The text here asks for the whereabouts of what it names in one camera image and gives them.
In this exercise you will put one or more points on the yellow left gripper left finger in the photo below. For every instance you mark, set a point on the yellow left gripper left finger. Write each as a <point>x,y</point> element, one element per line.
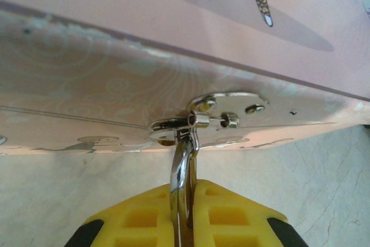
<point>138,221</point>

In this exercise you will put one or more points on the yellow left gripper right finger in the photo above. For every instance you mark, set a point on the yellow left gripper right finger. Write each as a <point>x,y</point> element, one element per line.
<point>231,218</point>

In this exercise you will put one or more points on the silver metal hasp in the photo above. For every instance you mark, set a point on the silver metal hasp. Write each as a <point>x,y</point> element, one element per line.
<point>219,108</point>

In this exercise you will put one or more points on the pink illustrated box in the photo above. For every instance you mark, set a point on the pink illustrated box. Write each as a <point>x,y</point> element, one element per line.
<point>144,56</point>

